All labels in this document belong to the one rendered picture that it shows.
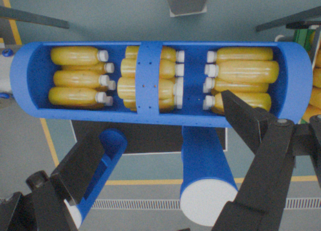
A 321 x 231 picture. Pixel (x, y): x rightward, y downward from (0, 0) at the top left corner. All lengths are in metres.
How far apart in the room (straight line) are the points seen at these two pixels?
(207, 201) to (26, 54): 0.92
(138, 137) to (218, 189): 1.08
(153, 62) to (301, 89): 0.39
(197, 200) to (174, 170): 1.20
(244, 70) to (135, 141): 1.42
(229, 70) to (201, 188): 0.55
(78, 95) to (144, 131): 1.15
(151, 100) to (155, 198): 1.98
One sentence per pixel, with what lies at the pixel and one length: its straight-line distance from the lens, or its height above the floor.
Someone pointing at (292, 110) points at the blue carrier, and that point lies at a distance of 0.61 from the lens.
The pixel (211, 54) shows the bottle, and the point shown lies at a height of 1.07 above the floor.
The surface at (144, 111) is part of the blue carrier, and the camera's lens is 0.56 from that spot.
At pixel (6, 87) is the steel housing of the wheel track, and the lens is 1.21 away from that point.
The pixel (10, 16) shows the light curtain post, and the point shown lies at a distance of 1.55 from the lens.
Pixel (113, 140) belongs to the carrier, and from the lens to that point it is 1.91.
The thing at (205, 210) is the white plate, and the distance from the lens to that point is 1.02.
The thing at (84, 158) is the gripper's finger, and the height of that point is 1.61.
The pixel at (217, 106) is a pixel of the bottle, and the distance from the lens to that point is 0.65.
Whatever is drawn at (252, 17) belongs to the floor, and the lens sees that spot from 1.84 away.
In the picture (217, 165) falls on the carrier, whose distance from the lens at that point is 1.01.
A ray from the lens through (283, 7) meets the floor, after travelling 1.93.
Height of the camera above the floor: 1.74
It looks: 71 degrees down
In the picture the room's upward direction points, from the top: 159 degrees counter-clockwise
